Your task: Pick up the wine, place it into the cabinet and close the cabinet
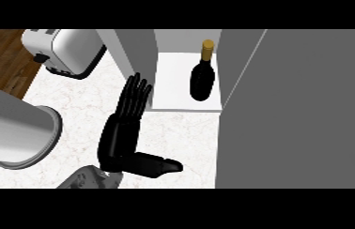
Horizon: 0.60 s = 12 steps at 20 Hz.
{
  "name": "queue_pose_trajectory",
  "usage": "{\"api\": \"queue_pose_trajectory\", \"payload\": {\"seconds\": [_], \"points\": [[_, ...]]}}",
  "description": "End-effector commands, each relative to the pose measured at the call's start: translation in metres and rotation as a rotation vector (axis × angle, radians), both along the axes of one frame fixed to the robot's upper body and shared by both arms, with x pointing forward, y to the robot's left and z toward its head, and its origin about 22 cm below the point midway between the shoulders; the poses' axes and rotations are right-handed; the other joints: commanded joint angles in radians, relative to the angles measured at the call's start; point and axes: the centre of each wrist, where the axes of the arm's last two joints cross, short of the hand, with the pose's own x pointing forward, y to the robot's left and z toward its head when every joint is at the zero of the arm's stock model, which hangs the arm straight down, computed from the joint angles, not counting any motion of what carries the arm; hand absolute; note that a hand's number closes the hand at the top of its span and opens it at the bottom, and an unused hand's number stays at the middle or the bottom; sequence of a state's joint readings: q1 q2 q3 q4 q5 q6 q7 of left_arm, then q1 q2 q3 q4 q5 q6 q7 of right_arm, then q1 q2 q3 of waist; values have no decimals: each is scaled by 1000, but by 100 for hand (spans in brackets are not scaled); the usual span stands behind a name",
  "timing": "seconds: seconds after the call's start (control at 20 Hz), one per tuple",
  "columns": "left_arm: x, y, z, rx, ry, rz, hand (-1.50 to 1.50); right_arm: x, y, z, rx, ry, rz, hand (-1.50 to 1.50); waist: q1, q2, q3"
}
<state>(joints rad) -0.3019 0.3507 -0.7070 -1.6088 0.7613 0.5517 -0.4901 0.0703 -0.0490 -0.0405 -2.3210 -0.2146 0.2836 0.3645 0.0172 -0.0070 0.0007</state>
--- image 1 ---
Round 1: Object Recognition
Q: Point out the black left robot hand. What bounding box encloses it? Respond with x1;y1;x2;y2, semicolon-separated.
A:
96;71;184;178

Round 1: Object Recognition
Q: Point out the grey cabinet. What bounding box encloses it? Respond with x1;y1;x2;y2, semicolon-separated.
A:
94;28;267;114

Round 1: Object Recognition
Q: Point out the dark wine bottle gold cap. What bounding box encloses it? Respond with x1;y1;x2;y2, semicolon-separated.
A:
187;38;217;102

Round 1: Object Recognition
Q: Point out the large dark grey cabinet door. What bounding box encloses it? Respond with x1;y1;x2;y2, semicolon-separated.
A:
214;28;355;190

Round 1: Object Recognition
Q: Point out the grey cylindrical pot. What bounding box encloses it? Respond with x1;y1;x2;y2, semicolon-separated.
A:
0;89;63;171

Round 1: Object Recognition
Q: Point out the white toaster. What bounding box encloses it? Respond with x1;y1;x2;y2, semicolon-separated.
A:
20;28;108;81

